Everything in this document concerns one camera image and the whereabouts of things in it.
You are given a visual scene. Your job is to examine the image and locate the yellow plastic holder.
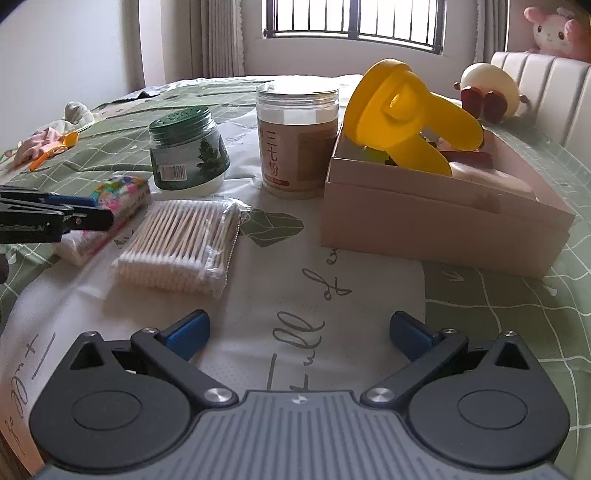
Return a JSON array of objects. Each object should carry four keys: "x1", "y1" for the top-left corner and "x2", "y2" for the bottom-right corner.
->
[{"x1": 344, "y1": 58, "x2": 486, "y2": 177}]

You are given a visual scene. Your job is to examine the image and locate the green lidded jar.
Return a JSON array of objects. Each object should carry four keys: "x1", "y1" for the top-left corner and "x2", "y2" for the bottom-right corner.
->
[{"x1": 148, "y1": 106, "x2": 230, "y2": 191}]

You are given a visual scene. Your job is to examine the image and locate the pink cardboard box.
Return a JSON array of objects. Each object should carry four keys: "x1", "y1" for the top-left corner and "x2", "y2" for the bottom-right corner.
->
[{"x1": 320, "y1": 122, "x2": 576, "y2": 280}]

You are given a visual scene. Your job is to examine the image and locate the orange plastic spoon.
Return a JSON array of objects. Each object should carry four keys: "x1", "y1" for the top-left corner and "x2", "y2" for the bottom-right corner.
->
[{"x1": 30, "y1": 131, "x2": 80, "y2": 172}]

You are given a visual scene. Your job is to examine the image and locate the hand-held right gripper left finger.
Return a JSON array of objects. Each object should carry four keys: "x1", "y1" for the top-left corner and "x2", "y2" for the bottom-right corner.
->
[{"x1": 69, "y1": 309, "x2": 238, "y2": 409}]

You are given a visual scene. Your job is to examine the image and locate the clear jar with brown powder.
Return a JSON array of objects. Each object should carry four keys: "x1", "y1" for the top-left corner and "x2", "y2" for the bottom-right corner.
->
[{"x1": 256, "y1": 80, "x2": 341, "y2": 200}]

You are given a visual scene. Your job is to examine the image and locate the colourful tissue pack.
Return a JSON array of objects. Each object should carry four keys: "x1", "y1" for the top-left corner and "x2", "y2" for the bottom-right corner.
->
[{"x1": 91, "y1": 174, "x2": 153, "y2": 219}]

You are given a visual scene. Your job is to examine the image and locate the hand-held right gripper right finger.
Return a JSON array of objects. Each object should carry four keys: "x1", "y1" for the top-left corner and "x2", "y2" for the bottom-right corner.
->
[{"x1": 362, "y1": 311, "x2": 539, "y2": 409}]

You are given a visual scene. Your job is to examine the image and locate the barred window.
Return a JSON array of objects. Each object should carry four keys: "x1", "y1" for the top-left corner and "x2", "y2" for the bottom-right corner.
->
[{"x1": 262, "y1": 0, "x2": 447, "y2": 56}]

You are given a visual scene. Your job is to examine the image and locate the dark red item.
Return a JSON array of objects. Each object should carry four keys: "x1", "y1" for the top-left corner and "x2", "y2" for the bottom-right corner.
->
[{"x1": 438, "y1": 150, "x2": 496, "y2": 170}]

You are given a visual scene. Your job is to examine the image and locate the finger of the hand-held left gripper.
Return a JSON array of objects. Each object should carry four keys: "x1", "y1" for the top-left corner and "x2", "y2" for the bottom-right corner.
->
[
  {"x1": 0, "y1": 186, "x2": 98, "y2": 208},
  {"x1": 0, "y1": 205, "x2": 114, "y2": 244}
]

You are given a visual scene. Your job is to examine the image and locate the green checked bedspread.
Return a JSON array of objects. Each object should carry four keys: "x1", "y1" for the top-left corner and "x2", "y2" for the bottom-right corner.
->
[{"x1": 0, "y1": 75, "x2": 591, "y2": 480}]

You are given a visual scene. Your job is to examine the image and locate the cream soft item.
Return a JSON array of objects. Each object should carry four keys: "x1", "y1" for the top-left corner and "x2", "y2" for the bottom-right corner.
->
[{"x1": 449, "y1": 161, "x2": 539, "y2": 202}]

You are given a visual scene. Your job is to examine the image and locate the pink bunny plush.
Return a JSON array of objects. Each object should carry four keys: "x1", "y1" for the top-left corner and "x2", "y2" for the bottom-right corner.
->
[{"x1": 523, "y1": 6, "x2": 591, "y2": 64}]

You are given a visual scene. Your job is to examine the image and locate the grey curtain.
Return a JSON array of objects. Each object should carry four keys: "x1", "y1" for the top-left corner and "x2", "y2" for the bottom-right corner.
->
[
  {"x1": 470, "y1": 0, "x2": 511, "y2": 66},
  {"x1": 186, "y1": 0, "x2": 246, "y2": 79}
]

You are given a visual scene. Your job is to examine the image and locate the cotton swab pack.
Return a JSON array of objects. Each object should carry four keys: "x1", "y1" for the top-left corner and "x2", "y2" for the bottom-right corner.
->
[{"x1": 112, "y1": 199, "x2": 243, "y2": 297}]

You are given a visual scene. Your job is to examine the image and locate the white plush with brown feet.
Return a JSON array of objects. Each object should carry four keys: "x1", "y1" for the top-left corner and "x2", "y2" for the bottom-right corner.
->
[{"x1": 454, "y1": 62, "x2": 530, "y2": 124}]

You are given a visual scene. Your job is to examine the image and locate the pink cloth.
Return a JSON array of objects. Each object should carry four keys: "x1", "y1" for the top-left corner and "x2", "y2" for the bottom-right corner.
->
[{"x1": 13, "y1": 126, "x2": 66, "y2": 168}]

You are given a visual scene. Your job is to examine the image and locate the white cloth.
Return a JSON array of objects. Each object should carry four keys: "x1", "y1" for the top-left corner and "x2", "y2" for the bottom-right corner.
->
[{"x1": 64, "y1": 101, "x2": 96, "y2": 126}]

